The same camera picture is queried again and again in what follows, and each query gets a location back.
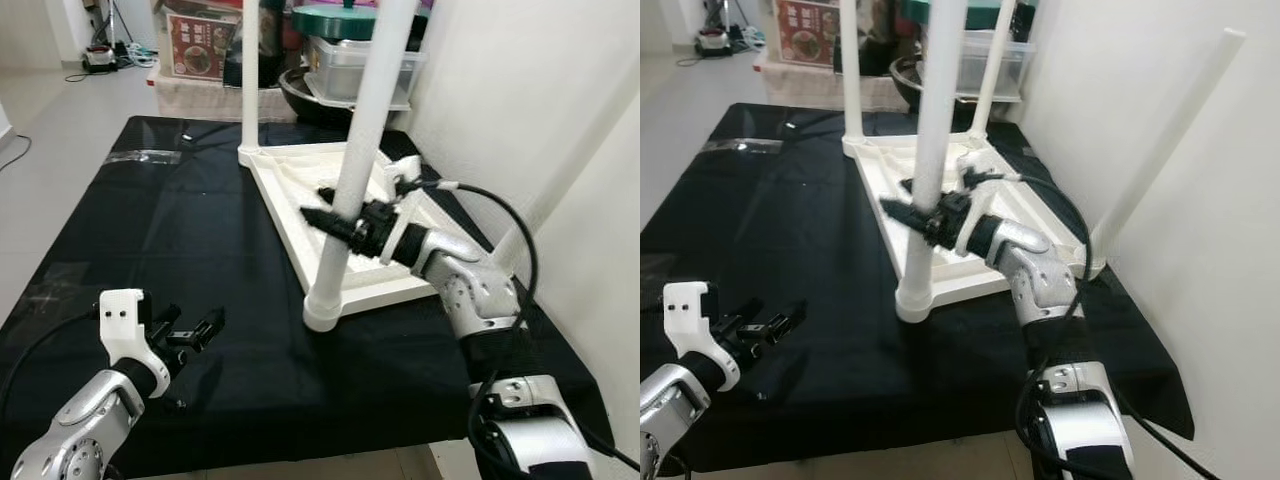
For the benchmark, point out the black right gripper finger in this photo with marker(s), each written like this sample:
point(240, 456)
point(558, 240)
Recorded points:
point(907, 187)
point(330, 226)
point(908, 218)
point(328, 194)

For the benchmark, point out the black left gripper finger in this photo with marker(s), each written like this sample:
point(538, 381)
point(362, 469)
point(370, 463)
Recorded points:
point(208, 327)
point(172, 315)
point(787, 320)
point(750, 308)

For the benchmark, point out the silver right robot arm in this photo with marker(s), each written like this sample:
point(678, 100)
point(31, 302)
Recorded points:
point(1045, 290)
point(480, 290)

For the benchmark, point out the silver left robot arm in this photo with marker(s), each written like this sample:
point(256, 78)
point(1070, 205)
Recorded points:
point(80, 430)
point(680, 425)

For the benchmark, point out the white plastic table top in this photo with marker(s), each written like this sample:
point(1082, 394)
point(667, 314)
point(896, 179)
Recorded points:
point(880, 190)
point(290, 200)

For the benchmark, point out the black tablecloth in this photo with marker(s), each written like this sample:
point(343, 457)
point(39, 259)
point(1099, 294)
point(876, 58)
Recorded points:
point(200, 260)
point(800, 250)

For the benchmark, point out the clear tape patch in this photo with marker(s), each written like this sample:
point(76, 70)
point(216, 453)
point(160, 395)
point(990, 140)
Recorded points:
point(55, 295)

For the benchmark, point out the clear plastic storage container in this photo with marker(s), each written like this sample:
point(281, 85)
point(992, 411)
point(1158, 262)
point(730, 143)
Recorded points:
point(335, 68)
point(985, 62)

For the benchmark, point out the black bag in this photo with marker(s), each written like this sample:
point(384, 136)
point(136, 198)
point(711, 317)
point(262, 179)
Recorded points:
point(270, 55)
point(878, 45)

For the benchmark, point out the beige cloth covered bench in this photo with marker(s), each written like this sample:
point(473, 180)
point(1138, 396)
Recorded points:
point(205, 100)

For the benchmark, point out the clear tape strip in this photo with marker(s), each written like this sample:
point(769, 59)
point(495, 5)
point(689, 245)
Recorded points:
point(145, 157)
point(742, 146)

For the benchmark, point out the dark green pot lid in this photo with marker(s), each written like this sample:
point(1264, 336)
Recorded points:
point(335, 20)
point(985, 12)

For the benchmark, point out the upright vacuum cleaner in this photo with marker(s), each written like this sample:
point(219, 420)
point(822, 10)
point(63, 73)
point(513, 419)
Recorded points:
point(712, 43)
point(100, 60)

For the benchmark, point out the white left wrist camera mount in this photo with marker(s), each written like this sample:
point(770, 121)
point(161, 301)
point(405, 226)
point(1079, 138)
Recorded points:
point(690, 318)
point(125, 325)

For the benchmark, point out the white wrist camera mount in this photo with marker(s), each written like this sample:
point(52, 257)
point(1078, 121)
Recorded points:
point(405, 175)
point(125, 325)
point(975, 165)
point(690, 318)

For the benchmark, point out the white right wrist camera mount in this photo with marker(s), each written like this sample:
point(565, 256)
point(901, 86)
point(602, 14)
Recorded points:
point(975, 165)
point(405, 175)

